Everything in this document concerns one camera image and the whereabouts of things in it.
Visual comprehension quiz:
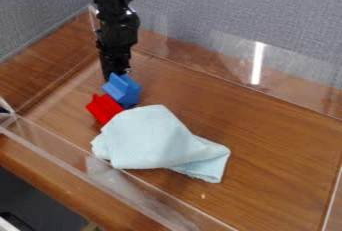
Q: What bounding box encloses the blue plastic block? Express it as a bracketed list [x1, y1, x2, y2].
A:
[102, 73, 142, 109]

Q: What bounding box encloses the red plastic block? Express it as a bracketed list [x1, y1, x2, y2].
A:
[86, 94, 125, 125]

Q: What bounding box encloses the light blue cloth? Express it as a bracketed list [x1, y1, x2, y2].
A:
[91, 105, 232, 183]

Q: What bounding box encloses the clear acrylic corner bracket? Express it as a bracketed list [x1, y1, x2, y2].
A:
[87, 4, 99, 35]

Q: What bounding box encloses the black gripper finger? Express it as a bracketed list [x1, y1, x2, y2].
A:
[111, 53, 131, 75]
[97, 41, 111, 81]

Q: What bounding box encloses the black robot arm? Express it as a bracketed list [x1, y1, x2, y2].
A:
[94, 0, 141, 80]

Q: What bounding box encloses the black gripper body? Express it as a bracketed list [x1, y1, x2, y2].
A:
[97, 8, 141, 56]

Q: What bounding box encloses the clear acrylic enclosure wall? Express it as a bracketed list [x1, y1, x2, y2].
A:
[0, 8, 342, 231]

